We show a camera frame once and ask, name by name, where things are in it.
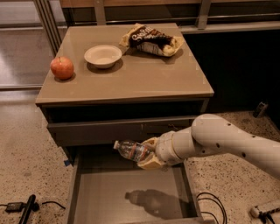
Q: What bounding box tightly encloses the open grey middle drawer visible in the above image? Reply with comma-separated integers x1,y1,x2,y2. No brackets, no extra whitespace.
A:
65,145,215,224

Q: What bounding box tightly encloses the metal window railing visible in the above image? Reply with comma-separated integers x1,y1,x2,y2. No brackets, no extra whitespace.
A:
31,0,280,53

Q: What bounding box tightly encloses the black handheld device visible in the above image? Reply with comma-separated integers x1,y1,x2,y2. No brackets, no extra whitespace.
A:
18,194,39,224

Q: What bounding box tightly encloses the small grey floor device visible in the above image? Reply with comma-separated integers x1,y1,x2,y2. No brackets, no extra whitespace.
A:
253,101,268,118

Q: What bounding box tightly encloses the clear plastic water bottle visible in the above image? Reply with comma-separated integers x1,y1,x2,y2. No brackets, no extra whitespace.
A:
114,140,153,162

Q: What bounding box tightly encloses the brown chip bag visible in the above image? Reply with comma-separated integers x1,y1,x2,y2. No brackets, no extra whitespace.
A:
119,24,185,57

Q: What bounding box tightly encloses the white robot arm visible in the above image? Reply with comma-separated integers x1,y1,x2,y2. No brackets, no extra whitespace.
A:
137,114,280,179

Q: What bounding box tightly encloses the white paper bowl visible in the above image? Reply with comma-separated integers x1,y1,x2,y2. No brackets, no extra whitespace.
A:
84,45,122,69

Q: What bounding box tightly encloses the black power adapter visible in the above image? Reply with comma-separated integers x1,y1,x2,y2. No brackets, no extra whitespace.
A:
5,202,25,213

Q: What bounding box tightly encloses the white power strip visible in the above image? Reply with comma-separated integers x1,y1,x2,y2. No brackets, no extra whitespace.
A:
249,199,280,219

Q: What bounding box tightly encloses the grey drawer cabinet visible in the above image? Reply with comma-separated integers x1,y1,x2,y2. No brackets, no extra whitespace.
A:
34,23,214,224

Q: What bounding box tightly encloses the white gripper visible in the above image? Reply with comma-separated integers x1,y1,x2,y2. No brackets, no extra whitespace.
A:
137,131,183,170

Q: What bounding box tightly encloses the blue tape piece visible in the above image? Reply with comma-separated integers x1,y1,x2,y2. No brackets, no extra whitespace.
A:
64,160,71,167

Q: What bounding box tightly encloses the red apple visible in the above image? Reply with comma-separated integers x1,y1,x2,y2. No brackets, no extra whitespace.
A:
50,57,74,80

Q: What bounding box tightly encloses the closed grey top drawer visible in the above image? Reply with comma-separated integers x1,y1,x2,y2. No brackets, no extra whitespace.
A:
47,115,196,147

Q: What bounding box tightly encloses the black looped cable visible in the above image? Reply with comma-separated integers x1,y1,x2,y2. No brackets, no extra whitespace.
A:
196,191,228,224

